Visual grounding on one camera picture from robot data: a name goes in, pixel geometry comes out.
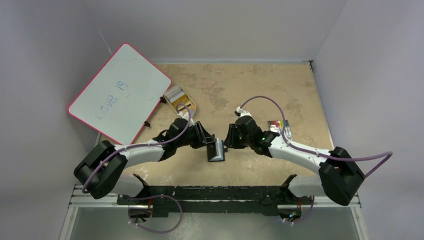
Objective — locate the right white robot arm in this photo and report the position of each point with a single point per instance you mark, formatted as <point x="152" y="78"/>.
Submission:
<point x="336" y="175"/>

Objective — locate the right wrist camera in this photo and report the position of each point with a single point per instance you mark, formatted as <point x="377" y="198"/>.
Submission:
<point x="239" y="112"/>

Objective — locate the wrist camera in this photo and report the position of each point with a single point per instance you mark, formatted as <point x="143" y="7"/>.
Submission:
<point x="187" y="114"/>
<point x="239" y="112"/>

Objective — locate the black card holder wallet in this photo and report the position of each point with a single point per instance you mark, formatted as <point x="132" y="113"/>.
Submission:
<point x="216" y="151"/>

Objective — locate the beige oval card tray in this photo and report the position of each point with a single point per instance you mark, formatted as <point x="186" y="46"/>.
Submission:
<point x="186" y="101"/>

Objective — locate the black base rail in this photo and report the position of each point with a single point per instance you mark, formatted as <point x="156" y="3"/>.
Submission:
<point x="265" y="199"/>

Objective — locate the white board with pink rim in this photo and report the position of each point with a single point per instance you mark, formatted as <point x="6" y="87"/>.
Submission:
<point x="121" y="97"/>

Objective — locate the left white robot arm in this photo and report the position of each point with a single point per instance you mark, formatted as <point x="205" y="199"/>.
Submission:
<point x="100" y="172"/>

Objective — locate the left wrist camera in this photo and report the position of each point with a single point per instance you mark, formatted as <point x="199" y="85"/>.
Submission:
<point x="187" y="114"/>

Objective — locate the aluminium frame rail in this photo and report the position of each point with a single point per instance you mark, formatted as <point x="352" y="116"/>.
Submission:
<point x="78" y="199"/>

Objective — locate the stack of credit cards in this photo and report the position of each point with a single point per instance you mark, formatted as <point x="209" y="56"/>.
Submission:
<point x="173" y="94"/>

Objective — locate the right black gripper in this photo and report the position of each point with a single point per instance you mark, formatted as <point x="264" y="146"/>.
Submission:
<point x="232" y="135"/>

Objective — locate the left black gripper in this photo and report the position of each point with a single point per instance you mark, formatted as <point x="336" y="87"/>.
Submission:
<point x="202" y="137"/>

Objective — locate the pack of coloured markers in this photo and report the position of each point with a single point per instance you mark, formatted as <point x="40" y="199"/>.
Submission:
<point x="280" y="126"/>

